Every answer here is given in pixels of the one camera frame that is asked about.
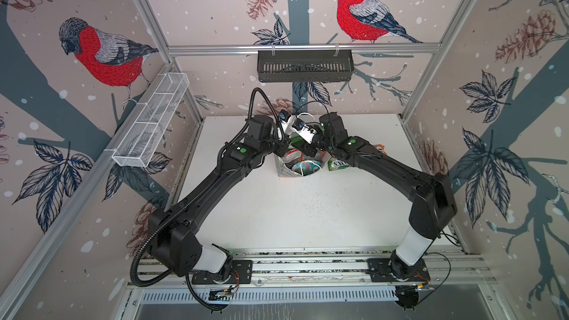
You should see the colourful paper gift bag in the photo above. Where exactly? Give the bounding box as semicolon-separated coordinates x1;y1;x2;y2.
274;145;330;178

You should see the yellow green candy bag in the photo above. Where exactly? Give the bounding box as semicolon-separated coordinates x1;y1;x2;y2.
327;157;351;172

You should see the orange snack packet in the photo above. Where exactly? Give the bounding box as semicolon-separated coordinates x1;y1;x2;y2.
374;144;387;155

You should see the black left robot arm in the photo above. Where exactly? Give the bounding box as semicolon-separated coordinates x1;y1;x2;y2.
141;112;290;277

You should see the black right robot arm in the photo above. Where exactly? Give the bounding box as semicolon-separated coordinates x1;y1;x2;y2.
290;113;457;280

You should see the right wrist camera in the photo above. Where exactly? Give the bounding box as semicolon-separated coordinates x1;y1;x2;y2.
291;119;318;144

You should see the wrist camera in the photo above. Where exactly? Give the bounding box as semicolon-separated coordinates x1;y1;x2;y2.
279;110;292;129
291;119;318;144

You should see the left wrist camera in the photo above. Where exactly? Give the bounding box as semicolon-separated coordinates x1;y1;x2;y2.
279;110;292;129

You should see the black perforated wall basket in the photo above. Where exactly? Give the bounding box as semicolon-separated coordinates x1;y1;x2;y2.
257;50;354;83

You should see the aluminium mounting rail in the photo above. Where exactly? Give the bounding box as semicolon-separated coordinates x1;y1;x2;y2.
128;248;496;287

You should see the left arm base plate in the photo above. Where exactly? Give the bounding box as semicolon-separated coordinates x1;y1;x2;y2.
191;259;253;285

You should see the horizontal aluminium frame bar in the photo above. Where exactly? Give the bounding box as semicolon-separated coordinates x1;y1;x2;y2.
167;43;442;57

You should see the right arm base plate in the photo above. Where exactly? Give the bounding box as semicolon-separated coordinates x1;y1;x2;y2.
366;258;431;283

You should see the white wire mesh shelf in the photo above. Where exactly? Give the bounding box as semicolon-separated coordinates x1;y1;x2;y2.
112;73;189;168

